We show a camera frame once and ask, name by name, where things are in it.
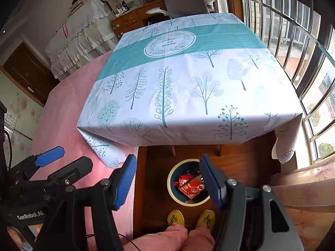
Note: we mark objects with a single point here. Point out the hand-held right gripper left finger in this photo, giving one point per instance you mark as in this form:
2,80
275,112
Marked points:
125,185

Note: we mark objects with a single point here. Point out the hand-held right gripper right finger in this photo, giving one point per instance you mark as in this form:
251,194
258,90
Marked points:
210,183

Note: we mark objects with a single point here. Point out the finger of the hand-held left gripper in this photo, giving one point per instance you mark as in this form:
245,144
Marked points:
49,156
73,168

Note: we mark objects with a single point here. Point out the red gift box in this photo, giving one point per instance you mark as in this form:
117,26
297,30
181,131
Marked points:
195,188

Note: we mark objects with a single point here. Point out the red snack packet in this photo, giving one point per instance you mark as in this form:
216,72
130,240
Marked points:
185,180

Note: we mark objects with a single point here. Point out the blue bin with cream rim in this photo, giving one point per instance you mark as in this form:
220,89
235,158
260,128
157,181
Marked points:
174,188

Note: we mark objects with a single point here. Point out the person's left hand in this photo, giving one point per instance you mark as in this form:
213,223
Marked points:
17,238

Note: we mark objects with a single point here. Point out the pink bed sheet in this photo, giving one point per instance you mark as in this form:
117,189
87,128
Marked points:
65,109

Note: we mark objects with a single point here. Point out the person's right leg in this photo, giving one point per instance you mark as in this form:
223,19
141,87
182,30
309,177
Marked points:
199,240

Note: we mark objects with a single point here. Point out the person's leg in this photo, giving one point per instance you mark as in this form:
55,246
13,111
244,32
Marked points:
199,240
162,239

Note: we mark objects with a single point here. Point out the person's left leg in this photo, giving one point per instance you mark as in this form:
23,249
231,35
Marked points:
162,239

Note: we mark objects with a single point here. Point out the brown wooden door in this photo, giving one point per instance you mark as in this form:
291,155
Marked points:
28,75

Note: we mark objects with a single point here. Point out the tree print tablecloth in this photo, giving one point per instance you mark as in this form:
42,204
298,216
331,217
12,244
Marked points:
183,96

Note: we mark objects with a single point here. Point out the sheer printed curtain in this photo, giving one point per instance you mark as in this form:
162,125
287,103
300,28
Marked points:
308,201

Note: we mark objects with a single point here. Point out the white ruffled cloth cover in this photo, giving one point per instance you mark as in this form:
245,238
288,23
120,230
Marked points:
78,44

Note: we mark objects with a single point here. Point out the brown wooden desk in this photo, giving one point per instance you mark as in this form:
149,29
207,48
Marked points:
128,21

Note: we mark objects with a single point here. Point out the metal window grille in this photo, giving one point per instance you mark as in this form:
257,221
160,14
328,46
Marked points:
317,44

